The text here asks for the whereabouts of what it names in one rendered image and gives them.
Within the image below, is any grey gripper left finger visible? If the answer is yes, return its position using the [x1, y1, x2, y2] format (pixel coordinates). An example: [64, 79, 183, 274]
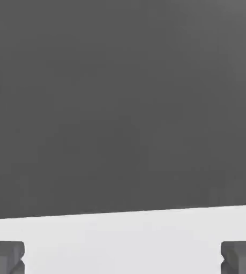
[0, 240, 26, 274]

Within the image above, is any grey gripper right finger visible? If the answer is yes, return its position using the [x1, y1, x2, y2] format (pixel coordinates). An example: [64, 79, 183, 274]
[220, 240, 246, 274]

